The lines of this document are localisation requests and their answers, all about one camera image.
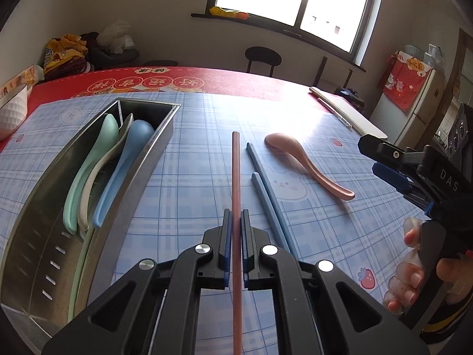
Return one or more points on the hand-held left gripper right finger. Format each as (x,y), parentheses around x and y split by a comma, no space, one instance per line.
(244,244)

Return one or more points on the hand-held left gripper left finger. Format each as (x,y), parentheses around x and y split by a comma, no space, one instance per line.
(227,244)

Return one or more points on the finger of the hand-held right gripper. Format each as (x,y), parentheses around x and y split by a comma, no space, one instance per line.
(391,177)
(384,149)

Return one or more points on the pink chopstick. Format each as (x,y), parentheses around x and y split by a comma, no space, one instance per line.
(236,177)

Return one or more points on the pink spoon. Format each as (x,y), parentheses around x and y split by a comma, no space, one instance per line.
(292,148)

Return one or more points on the blue spoon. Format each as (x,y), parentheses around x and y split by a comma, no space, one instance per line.
(129,148)

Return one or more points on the beige spoon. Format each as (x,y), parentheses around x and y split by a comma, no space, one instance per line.
(107,159)

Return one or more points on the green chopstick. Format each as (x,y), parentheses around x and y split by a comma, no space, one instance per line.
(80,266)

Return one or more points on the green spoon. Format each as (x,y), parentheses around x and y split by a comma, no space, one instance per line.
(99,137)

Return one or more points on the metal utensil box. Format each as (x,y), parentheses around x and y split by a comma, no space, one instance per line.
(37,229)

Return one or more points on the person's right hand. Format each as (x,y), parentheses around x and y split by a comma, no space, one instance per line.
(406,277)

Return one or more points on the white refrigerator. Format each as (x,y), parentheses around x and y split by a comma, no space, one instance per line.
(406,125)

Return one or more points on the blue chopstick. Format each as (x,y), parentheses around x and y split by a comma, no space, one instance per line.
(260,166)
(264,199)

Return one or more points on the wooden cutting board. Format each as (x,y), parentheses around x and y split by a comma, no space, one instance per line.
(351,112)

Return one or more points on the silver black rice cooker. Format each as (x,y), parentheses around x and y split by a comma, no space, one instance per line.
(351,98)

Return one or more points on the pen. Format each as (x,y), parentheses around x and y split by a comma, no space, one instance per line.
(334,112)

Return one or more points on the red printed cloth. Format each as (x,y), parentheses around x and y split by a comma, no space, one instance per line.
(404,85)

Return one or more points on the blue plaid table mat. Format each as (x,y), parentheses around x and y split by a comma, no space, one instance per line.
(184,155)

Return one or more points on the low clear plastic container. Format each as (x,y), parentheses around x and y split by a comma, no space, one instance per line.
(414,51)

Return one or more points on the tall clear plastic container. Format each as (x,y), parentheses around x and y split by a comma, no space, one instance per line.
(435,55)

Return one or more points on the black round stool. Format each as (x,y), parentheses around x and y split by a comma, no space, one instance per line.
(263,54)

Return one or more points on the red printed tablecloth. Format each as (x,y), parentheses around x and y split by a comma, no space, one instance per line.
(240,81)

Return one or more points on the yellow orange plastic item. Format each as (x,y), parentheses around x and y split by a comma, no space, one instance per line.
(225,13)

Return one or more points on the dark grey storage box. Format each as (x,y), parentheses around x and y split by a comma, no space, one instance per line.
(114,59)

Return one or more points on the white plastic bags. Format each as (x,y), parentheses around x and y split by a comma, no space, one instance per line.
(115,37)

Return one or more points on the yellow maroon clothes pile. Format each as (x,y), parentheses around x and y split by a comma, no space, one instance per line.
(66,57)

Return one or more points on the white textured cup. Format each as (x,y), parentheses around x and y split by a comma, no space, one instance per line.
(11,114)

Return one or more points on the orange printed tissue packet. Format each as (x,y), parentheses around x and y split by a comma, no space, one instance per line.
(26,77)

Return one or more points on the dark metal frame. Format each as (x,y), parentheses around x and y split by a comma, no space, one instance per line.
(320,70)

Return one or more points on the wooden door frame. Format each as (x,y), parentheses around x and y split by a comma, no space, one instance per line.
(458,63)

